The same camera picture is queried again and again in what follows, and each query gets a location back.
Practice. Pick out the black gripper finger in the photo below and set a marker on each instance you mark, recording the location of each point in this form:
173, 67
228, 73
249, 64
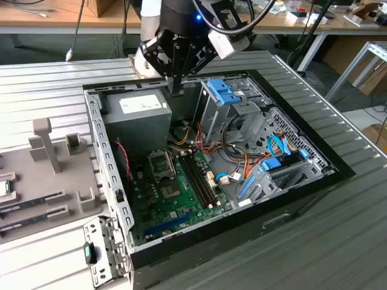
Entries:
157, 57
199, 60

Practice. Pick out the silver green CPU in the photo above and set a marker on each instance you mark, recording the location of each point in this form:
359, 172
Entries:
3, 189

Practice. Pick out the CPU socket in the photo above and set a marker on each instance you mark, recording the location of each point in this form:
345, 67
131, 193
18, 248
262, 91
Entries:
171, 190

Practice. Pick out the blue plastic drive latch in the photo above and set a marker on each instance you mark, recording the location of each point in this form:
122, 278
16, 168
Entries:
223, 90

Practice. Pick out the grey metal drive cage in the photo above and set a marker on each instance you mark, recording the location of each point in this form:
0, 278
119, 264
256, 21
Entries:
211, 121

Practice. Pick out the grey power supply unit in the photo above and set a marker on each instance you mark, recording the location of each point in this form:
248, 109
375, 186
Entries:
136, 127

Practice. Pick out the large brown cardboard box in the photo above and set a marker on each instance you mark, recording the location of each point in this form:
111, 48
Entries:
104, 7

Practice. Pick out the small white carton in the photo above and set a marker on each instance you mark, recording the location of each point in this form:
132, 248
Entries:
294, 18

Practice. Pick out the black case fan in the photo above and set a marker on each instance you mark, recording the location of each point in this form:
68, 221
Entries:
121, 169

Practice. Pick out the black RAM slot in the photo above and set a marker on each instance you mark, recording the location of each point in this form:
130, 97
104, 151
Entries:
194, 181
198, 181
201, 181
205, 181

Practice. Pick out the black slanted pole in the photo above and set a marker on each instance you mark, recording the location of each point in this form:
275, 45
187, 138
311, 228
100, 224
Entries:
320, 24

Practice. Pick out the hard disk in blue carrier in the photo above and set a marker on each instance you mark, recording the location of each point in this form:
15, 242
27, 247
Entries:
272, 165

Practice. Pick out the green motherboard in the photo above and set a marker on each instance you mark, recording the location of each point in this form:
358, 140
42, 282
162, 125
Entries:
169, 217

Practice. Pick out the blue expansion slot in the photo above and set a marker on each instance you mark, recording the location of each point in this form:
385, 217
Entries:
169, 224

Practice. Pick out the small open cardboard box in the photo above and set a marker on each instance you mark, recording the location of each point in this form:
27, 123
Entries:
362, 9

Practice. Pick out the grey parts rack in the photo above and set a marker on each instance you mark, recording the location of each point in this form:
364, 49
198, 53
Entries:
36, 181

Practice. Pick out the silver coin battery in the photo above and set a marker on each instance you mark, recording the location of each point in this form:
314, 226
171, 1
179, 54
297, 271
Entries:
167, 233

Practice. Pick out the brown cardboard floor box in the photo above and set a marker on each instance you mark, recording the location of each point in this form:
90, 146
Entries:
378, 136
375, 81

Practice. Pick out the black open PC case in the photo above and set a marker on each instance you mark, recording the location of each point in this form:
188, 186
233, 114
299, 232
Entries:
211, 256

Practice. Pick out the dark blue RAM stick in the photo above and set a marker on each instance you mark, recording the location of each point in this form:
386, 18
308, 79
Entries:
24, 204
24, 222

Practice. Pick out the teal black latch tab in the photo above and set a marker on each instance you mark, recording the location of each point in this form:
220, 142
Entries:
87, 253

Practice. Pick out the wooden desk white frame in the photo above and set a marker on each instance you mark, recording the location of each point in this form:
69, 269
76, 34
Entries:
338, 25
60, 21

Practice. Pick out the blue plastic carrier rail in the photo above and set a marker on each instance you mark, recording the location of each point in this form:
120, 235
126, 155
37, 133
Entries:
248, 187

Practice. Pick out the aluminium profile frame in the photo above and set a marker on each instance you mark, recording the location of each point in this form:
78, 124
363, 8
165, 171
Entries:
352, 68

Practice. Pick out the grey slot retention bracket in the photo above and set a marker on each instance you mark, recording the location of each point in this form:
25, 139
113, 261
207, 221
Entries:
96, 272

